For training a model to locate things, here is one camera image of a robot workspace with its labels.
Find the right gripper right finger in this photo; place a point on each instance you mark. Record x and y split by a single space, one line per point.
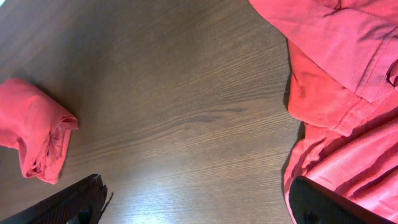
312 203

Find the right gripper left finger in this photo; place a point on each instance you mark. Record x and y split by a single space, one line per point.
82 203

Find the red printed soccer t-shirt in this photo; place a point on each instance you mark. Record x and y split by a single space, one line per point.
38 127

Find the red garment at right edge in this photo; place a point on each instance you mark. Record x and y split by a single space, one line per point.
343 88

